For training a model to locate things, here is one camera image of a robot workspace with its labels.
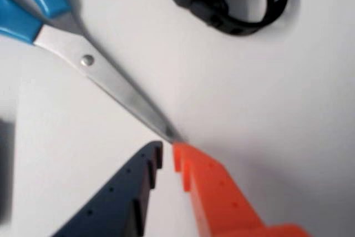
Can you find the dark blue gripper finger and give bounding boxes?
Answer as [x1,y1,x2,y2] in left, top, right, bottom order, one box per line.
[52,141,164,237]

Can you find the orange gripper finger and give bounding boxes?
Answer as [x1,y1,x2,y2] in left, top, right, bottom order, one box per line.
[171,142,311,237]

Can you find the black smartwatch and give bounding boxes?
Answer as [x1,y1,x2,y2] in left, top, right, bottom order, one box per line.
[171,0,289,37]

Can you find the blue-handled scissors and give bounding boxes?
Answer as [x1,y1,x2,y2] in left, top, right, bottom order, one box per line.
[0,0,184,142]

